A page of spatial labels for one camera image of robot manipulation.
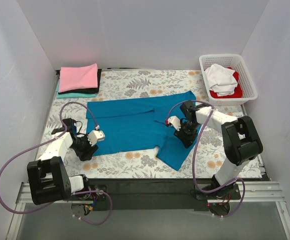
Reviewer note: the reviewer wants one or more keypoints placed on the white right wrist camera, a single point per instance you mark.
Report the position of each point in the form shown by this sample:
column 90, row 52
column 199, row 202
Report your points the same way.
column 174, row 122

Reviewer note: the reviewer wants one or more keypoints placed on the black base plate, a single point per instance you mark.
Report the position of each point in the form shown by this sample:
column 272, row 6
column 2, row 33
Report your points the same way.
column 156, row 194

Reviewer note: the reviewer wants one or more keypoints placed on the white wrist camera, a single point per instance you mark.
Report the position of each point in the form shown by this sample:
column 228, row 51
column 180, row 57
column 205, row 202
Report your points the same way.
column 174, row 122
column 95, row 136

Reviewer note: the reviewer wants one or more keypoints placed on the red t shirt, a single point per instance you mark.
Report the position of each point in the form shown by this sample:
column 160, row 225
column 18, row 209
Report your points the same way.
column 235, row 93

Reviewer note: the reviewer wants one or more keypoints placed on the white plastic basket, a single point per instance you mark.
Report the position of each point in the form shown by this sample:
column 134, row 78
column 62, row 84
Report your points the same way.
column 227, row 79

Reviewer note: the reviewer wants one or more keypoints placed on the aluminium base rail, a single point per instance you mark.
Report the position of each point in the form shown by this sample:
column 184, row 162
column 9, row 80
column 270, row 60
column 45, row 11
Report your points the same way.
column 262, row 215

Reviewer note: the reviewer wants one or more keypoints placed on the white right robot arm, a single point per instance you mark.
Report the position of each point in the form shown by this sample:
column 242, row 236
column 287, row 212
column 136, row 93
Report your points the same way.
column 241, row 141

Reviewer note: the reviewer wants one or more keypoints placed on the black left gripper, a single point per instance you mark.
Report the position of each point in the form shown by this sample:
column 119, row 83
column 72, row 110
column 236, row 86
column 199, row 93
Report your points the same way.
column 85, row 151

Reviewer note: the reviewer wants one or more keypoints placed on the blue t shirt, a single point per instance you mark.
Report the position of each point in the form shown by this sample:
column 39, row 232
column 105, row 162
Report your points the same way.
column 139, row 124

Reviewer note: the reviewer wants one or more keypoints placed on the folded pink t shirt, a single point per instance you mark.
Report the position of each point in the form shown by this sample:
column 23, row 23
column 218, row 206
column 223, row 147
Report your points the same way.
column 78, row 78

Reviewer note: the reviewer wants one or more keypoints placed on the white t shirt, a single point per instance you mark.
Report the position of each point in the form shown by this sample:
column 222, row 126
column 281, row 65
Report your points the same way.
column 221, row 78

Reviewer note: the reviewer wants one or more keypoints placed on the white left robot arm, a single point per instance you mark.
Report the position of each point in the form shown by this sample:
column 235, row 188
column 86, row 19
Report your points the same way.
column 48, row 179

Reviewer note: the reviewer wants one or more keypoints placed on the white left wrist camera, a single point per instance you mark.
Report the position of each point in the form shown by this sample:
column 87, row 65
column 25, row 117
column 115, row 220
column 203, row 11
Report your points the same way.
column 95, row 136

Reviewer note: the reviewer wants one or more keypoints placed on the folded teal t shirt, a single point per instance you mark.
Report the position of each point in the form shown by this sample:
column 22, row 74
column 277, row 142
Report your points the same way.
column 73, row 95

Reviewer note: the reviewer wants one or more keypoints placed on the floral patterned table cloth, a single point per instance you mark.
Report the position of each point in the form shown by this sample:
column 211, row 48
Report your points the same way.
column 128, row 84

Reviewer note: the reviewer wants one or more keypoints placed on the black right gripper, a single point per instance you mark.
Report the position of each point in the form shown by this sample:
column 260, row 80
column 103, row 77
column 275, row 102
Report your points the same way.
column 185, row 138

